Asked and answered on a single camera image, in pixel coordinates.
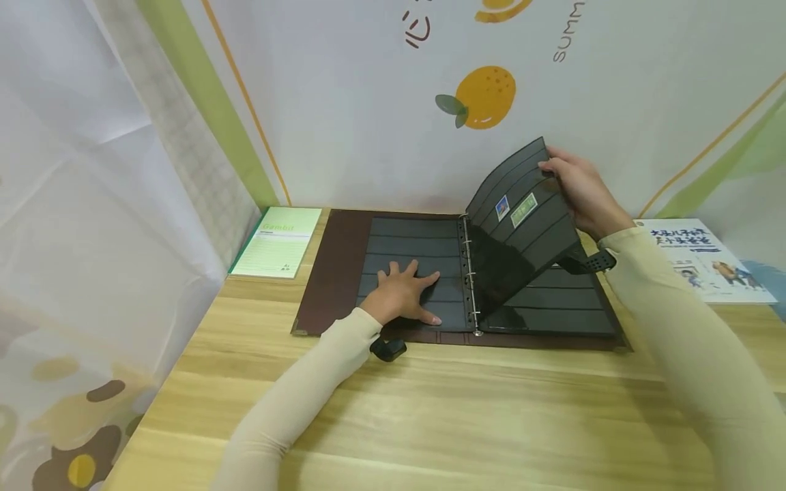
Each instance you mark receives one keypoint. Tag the person's right hand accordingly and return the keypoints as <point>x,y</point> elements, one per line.
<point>589,194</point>

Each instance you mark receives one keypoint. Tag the person's left hand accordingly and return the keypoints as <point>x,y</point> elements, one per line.
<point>399,296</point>

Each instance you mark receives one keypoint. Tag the person's left middle finger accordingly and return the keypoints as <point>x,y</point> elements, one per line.
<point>412,268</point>

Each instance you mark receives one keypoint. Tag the person's left index finger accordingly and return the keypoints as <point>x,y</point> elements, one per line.
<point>428,279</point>

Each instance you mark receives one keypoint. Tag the person's right fingers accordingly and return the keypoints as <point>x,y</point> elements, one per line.
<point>564,154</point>

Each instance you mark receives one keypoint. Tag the person's left ring finger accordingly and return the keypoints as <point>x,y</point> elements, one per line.
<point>395,270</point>

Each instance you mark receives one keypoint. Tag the person's left little finger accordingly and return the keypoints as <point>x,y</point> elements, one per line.
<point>382,277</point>

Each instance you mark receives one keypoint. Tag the person's right thumb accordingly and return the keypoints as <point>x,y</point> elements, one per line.
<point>549,167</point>

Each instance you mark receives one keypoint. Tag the person's left thumb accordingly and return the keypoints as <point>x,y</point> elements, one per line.
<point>425,317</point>

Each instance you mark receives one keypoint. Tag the black stamp page with stamps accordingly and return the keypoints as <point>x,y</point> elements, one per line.
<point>522,259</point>

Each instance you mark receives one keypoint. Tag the person's left forearm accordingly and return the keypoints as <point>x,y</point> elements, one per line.
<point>295,402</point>

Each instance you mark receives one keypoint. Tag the person's right forearm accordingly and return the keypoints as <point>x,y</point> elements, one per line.
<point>694,354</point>

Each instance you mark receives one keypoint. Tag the black wrist band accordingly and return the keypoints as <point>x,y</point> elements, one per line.
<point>591,262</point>
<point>388,349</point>

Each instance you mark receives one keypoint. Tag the green postage stamp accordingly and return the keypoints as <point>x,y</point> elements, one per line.
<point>524,210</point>

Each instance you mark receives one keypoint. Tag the blue postage stamp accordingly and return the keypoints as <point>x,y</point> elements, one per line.
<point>503,208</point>

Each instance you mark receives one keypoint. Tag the green notebook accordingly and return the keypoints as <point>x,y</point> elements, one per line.
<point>276,242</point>

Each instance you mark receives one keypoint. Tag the white illustrated book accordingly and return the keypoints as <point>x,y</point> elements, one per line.
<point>706,262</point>

